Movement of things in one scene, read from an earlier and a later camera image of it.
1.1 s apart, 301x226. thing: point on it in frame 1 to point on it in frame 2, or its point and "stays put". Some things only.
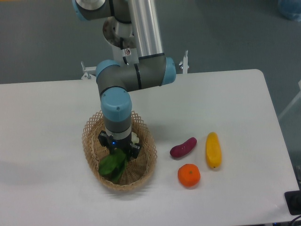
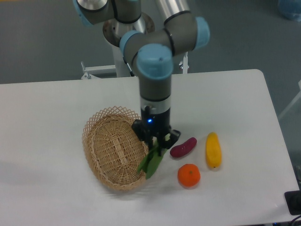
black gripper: (126, 145) to (157, 124)
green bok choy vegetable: (113, 163) to (153, 158)
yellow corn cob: (213, 152) stays put
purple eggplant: (180, 149) stays put
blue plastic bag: (290, 9) stays put
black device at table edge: (293, 199) stays put
